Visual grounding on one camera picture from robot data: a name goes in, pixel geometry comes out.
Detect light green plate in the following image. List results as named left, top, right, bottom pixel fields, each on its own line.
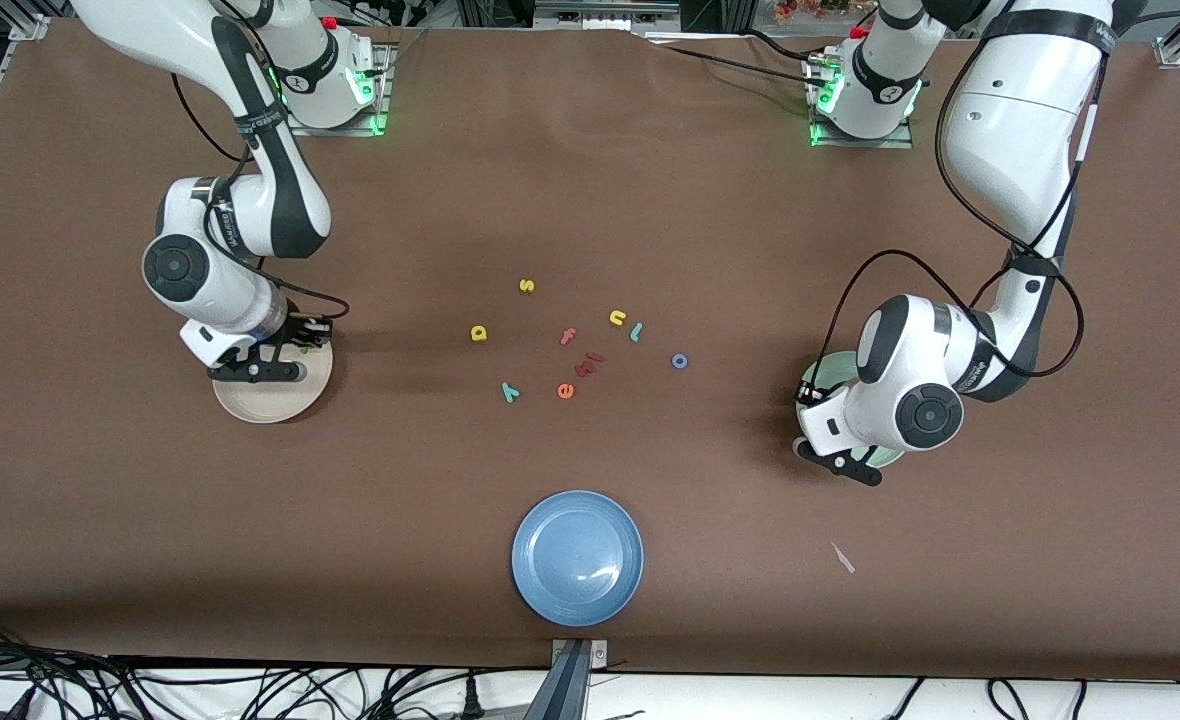
left=795, top=352, right=908, bottom=471

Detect beige brown plate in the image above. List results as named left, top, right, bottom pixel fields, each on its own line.
left=212, top=338, right=335, bottom=424

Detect blue plate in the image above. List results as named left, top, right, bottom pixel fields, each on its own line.
left=511, top=490, right=644, bottom=628

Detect brown table cover sheet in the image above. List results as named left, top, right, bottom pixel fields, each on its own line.
left=0, top=18, right=1180, bottom=683

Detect orange artificial flowers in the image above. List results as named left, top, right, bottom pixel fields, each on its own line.
left=775, top=0, right=876, bottom=25

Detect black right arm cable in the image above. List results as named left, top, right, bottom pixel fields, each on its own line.
left=170, top=70, right=351, bottom=326

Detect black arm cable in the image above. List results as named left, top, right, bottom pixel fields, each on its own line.
left=170, top=70, right=351, bottom=326
left=815, top=30, right=1111, bottom=401

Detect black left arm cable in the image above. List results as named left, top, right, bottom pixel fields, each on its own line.
left=815, top=30, right=1111, bottom=401

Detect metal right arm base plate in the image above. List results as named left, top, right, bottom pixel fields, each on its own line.
left=283, top=45, right=392, bottom=138

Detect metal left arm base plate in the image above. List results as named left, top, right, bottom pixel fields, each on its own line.
left=810, top=55, right=915, bottom=149

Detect black table cable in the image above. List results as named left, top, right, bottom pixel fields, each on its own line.
left=650, top=28, right=841, bottom=91

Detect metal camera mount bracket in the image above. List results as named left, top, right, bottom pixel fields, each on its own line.
left=523, top=638, right=611, bottom=720

